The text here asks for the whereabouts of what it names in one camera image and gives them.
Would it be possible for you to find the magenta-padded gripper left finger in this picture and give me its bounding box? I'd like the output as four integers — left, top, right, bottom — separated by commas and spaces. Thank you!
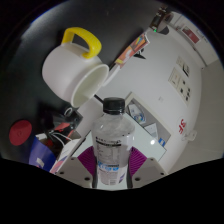
54, 146, 98, 189

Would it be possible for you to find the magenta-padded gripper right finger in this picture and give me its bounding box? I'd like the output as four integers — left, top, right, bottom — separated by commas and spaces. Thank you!
126, 147, 168, 188

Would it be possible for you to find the clear plastic bottle black cap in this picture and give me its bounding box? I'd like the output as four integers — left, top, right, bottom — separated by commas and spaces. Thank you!
91, 97, 136, 186

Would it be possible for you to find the blue and white cardboard box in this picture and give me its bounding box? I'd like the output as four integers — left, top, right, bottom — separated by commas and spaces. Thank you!
28, 134, 83, 175

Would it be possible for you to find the black and red clutter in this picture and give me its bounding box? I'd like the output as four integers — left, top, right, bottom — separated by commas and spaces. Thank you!
42, 105, 84, 145

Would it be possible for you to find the grey notice board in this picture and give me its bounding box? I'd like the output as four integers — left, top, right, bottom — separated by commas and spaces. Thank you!
124, 92, 172, 148

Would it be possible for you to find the flat round red coaster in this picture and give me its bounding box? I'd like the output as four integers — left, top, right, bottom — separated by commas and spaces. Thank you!
8, 119, 34, 147

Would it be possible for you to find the white paper stack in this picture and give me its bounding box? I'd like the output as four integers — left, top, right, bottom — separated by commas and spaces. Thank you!
105, 64, 123, 88

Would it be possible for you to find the colourful flat book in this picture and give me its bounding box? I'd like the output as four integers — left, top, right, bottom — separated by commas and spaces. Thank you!
114, 32, 150, 68

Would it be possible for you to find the large white wall poster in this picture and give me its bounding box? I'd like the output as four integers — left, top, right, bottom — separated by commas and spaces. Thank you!
168, 66, 193, 106

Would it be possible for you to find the white mug yellow handle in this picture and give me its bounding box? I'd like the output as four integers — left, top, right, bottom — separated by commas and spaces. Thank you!
41, 27, 110, 109

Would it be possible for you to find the small white wall poster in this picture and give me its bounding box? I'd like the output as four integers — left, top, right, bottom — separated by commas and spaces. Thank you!
175, 54, 191, 78

